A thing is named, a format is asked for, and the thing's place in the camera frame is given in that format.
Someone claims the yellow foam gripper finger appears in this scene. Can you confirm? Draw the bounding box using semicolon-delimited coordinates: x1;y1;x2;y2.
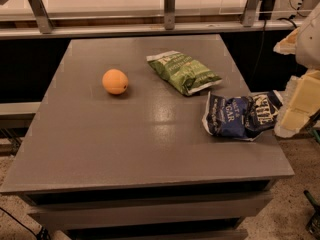
273;28;299;55
274;69;320;138

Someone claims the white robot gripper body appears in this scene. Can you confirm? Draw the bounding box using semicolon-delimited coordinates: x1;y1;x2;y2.
296;3;320;69

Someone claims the blue salt vinegar chip bag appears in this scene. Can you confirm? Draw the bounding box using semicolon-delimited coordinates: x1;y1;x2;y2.
202;90;283;141

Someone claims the green jalapeno chip bag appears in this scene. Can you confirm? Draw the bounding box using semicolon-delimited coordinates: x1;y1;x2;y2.
146;51;222;96

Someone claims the dark green object floor right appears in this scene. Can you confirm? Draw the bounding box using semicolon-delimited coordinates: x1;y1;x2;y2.
304;190;320;240

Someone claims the grey table drawer unit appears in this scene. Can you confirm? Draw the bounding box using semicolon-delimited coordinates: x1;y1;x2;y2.
19;179;274;240

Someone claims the orange fruit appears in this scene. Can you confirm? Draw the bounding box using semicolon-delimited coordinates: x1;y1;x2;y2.
102;69;129;95

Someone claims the black hanging cable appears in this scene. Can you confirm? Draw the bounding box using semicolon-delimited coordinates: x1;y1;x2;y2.
249;17;298;85

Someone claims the metal glass railing frame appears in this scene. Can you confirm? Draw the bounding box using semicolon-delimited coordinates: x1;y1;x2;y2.
0;0;302;39

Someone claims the black cable on floor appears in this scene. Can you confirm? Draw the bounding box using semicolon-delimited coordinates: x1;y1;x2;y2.
0;206;51;240

